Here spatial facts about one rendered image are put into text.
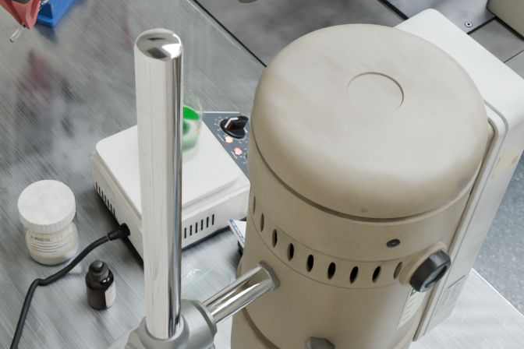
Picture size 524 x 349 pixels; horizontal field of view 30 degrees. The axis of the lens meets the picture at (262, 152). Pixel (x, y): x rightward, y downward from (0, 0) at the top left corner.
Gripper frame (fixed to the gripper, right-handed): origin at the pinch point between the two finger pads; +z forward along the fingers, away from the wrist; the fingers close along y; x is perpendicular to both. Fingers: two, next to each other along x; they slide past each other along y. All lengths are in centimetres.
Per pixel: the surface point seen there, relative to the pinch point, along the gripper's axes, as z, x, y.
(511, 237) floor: 78, 54, 73
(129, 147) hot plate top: -5.6, -17.3, 23.3
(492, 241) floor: 78, 51, 69
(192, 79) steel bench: 3.2, 2.5, 22.1
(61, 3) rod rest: 2.2, 6.7, 0.9
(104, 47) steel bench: 3.2, 2.7, 9.2
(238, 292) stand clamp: -49, -54, 49
